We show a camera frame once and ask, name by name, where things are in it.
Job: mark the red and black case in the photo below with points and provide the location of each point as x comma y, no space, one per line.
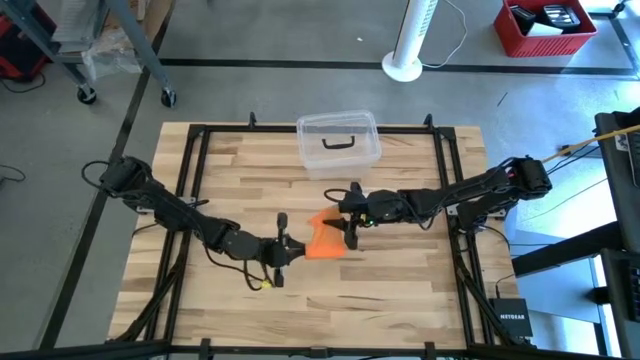
20,60

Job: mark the grey metal wheeled cart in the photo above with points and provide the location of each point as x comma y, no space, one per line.
141,47

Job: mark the white paper sheet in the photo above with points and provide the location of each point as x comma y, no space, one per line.
545,30

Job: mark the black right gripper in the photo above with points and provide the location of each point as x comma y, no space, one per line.
367,210

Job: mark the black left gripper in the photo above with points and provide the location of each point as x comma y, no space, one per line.
272,251

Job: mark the black metal table frame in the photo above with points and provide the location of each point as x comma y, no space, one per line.
225,128

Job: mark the black rectangular device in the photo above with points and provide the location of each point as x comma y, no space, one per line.
522,17

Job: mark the black striped device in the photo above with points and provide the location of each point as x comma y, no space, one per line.
560,15

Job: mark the clear plastic wrap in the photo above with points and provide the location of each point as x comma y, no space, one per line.
110,57

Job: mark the black Netgear network switch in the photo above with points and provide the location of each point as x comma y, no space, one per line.
511,317

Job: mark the brown cardboard sheet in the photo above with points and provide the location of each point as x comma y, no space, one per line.
155,15

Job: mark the white tower fan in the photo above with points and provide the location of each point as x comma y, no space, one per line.
402,70

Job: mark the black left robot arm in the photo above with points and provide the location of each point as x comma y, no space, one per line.
175,215

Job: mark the clear plastic storage bin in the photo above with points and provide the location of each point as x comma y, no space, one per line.
340,165

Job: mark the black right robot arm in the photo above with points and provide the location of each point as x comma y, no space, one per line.
475,187

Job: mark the orange elastic bandage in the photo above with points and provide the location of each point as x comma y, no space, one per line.
325,245

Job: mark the black desk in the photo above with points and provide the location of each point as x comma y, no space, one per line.
620,200

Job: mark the red plastic crate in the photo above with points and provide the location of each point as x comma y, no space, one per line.
550,47

